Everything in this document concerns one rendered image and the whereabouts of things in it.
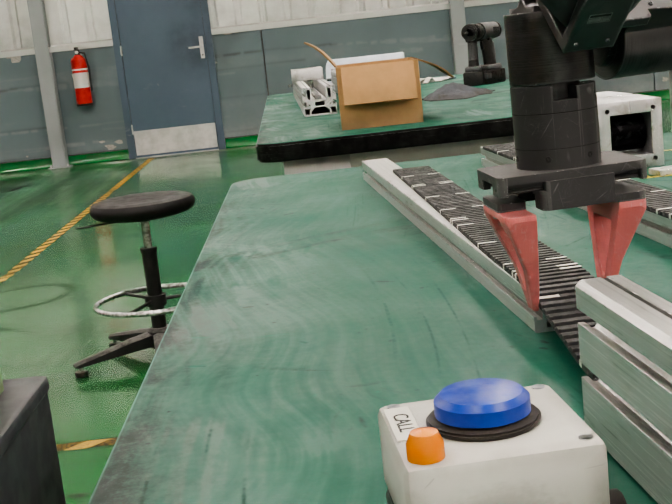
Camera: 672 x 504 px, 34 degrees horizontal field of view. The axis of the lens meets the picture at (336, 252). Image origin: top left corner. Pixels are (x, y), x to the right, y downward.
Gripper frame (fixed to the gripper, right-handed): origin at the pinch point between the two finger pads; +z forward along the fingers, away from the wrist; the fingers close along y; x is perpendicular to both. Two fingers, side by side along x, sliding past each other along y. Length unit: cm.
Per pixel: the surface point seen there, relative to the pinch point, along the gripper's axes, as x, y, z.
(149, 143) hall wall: 1082, -99, 67
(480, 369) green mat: -4.9, -7.9, 3.0
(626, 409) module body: -23.0, -4.6, 0.2
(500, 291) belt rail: 11.4, -2.2, 2.1
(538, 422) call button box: -31.6, -11.4, -3.2
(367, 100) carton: 190, 13, -3
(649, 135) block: 75, 36, -1
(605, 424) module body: -21.8, -5.3, 1.3
